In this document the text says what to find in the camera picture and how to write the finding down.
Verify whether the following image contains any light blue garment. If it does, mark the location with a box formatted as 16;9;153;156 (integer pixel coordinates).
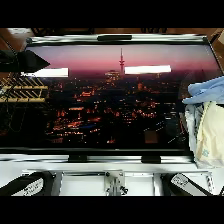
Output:
181;75;224;106

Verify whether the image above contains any pale yellow garment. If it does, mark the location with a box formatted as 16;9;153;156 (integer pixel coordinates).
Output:
194;100;224;169

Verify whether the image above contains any white garment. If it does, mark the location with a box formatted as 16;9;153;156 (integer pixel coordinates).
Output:
184;102;206;162

